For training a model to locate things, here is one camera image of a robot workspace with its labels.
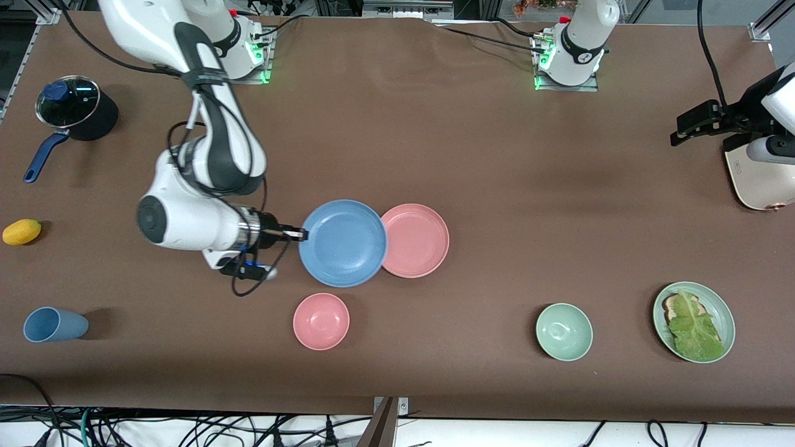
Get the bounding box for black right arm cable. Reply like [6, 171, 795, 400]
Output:
[58, 0, 293, 297]

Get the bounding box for aluminium frame profile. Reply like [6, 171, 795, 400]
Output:
[0, 6, 63, 122]
[748, 0, 795, 44]

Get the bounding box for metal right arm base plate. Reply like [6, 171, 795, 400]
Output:
[224, 28, 273, 84]

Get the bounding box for black pot blue handle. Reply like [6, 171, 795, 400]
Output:
[24, 74, 119, 184]

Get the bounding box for black base cable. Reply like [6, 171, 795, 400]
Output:
[252, 14, 311, 39]
[491, 17, 548, 38]
[435, 25, 542, 53]

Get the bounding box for grey metal box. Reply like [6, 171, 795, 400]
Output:
[362, 0, 454, 19]

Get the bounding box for small pink bowl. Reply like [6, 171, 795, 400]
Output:
[293, 293, 350, 351]

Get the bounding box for orange pink flowers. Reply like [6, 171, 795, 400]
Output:
[512, 0, 578, 17]

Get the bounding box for pink plate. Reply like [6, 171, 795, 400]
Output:
[380, 204, 450, 279]

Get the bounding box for cream toaster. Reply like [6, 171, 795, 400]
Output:
[724, 144, 795, 212]

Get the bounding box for glass lid blue knob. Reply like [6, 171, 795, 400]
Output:
[35, 76, 101, 129]

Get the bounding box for blue plate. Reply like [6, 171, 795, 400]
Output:
[299, 199, 389, 288]

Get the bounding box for green lettuce leaf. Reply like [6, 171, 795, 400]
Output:
[668, 289, 724, 362]

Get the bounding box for small green bowl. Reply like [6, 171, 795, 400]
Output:
[536, 303, 594, 362]

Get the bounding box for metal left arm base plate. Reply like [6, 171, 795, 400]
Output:
[535, 36, 599, 93]

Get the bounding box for yellow lemon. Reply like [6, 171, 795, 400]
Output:
[2, 219, 42, 246]

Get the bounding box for small metal table bracket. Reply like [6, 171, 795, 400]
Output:
[373, 397, 409, 417]

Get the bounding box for green plate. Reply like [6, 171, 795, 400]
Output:
[653, 281, 736, 364]

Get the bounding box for blue cup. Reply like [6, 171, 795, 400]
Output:
[24, 307, 89, 343]

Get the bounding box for toasted bread slice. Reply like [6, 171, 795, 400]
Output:
[662, 294, 706, 323]

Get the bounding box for dark brown post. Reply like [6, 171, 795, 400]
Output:
[357, 397, 398, 447]

